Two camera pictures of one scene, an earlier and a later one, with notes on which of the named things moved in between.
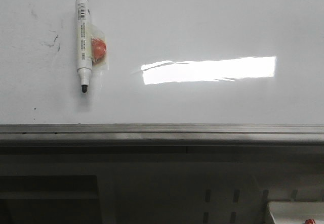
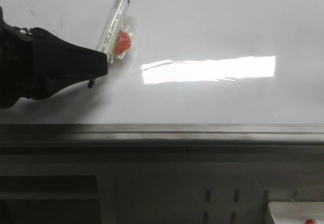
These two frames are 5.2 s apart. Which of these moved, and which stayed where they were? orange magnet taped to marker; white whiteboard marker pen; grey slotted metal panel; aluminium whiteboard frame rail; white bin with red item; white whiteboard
Moved: orange magnet taped to marker; white whiteboard marker pen
Stayed: white bin with red item; grey slotted metal panel; aluminium whiteboard frame rail; white whiteboard
